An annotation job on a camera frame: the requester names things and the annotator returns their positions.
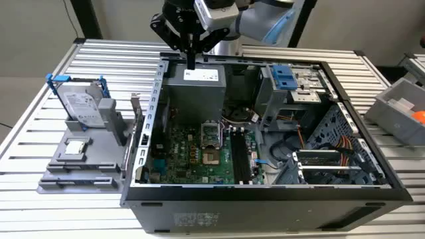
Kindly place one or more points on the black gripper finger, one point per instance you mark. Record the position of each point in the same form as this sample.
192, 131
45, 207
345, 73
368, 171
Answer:
165, 30
212, 39

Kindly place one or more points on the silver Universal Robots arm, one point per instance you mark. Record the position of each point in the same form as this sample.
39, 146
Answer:
249, 25

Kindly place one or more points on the black RAM slot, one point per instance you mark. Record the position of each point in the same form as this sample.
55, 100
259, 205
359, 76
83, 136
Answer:
247, 156
236, 156
243, 156

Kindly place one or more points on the grey power supply unit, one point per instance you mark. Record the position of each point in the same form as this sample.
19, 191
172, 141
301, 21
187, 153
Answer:
196, 99

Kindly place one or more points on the blue plastic drive latch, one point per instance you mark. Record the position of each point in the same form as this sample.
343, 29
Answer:
284, 77

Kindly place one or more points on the round black case speaker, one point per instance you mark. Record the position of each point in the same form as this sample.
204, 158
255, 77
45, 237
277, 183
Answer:
241, 114

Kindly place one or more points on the silver drive bay cage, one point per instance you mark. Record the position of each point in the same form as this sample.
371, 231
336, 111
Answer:
305, 97

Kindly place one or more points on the thin locking lever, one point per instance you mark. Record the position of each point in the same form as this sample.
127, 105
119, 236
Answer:
220, 135

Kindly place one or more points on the white four pin connector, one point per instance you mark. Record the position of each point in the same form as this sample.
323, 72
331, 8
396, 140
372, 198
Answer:
189, 137

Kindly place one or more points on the hard disk in blue carrier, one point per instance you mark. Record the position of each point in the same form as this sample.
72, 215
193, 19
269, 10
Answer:
79, 104

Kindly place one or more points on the CPU socket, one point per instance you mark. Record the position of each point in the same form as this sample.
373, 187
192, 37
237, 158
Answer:
211, 156

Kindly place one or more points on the green Dell motherboard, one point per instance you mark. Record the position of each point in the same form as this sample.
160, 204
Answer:
179, 159

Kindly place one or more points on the blue port connector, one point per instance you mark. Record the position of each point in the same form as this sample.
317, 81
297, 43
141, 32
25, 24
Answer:
159, 166

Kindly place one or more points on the grey parts rack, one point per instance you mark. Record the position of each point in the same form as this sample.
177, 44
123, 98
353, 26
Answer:
99, 154

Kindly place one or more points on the silver CPU chip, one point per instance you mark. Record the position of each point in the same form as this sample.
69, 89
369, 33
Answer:
75, 147

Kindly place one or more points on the black square chip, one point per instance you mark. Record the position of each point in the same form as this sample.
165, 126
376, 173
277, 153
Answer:
183, 174

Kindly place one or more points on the disk bay with silver rails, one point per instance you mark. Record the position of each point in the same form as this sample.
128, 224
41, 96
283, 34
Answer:
319, 159

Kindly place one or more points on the small aluminium side table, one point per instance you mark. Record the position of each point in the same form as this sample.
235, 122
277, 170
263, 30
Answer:
413, 64

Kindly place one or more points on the white block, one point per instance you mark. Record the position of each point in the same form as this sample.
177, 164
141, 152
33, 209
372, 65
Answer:
400, 103

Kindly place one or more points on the grey plastic bin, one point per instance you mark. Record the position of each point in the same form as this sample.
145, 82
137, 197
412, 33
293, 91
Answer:
394, 124

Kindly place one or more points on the orange ball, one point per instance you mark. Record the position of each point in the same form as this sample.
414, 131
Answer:
418, 117

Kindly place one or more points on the black open PC case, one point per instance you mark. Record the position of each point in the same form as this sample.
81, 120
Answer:
232, 214

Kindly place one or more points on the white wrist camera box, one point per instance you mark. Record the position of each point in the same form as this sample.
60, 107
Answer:
219, 15

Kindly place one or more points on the black frame post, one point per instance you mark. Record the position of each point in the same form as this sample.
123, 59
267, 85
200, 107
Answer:
84, 20
304, 25

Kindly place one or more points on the graphics card with metal bracket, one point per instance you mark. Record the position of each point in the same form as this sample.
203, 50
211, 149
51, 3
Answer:
136, 112

